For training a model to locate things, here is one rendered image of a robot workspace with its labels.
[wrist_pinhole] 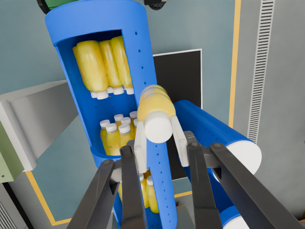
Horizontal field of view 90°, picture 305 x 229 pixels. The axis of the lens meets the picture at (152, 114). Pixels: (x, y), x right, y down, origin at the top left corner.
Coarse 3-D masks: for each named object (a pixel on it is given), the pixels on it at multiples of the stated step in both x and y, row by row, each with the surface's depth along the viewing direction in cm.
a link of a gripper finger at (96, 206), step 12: (108, 168) 13; (96, 180) 12; (108, 180) 12; (96, 192) 11; (108, 192) 12; (84, 204) 10; (96, 204) 10; (108, 204) 11; (84, 216) 9; (96, 216) 10; (108, 216) 11; (72, 228) 8; (84, 228) 8; (96, 228) 9
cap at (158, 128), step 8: (152, 120) 20; (160, 120) 20; (168, 120) 20; (144, 128) 20; (152, 128) 20; (160, 128) 20; (168, 128) 20; (152, 136) 21; (160, 136) 21; (168, 136) 21
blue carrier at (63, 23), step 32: (96, 0) 33; (128, 0) 36; (64, 32) 35; (96, 32) 58; (128, 32) 37; (64, 64) 47; (128, 64) 39; (128, 96) 68; (96, 128) 62; (96, 160) 51; (160, 160) 53; (160, 192) 56; (160, 224) 71
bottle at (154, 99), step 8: (144, 88) 35; (152, 88) 31; (160, 88) 32; (144, 96) 28; (152, 96) 25; (160, 96) 25; (168, 96) 29; (144, 104) 24; (152, 104) 23; (160, 104) 23; (168, 104) 24; (144, 112) 23; (152, 112) 22; (160, 112) 22; (168, 112) 22; (144, 120) 22
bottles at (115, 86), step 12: (108, 48) 49; (108, 60) 50; (84, 72) 52; (108, 72) 52; (84, 84) 54; (108, 84) 59; (120, 84) 54; (96, 96) 56; (108, 120) 62; (120, 120) 66; (132, 120) 66; (144, 180) 71; (120, 192) 71; (144, 192) 70; (144, 204) 73
